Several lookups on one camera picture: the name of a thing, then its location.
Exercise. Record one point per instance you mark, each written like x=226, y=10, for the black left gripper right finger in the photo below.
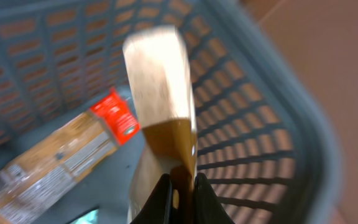
x=207, y=208

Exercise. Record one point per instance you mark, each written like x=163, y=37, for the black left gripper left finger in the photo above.
x=158, y=207

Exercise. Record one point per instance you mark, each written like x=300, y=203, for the orange spaghetti package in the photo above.
x=37, y=179

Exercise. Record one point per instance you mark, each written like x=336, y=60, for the brown white granola pouch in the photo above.
x=159, y=76

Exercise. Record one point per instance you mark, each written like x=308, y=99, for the teal wipes packet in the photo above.
x=88, y=218

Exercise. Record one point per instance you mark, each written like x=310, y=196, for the grey plastic shopping basket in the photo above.
x=262, y=142

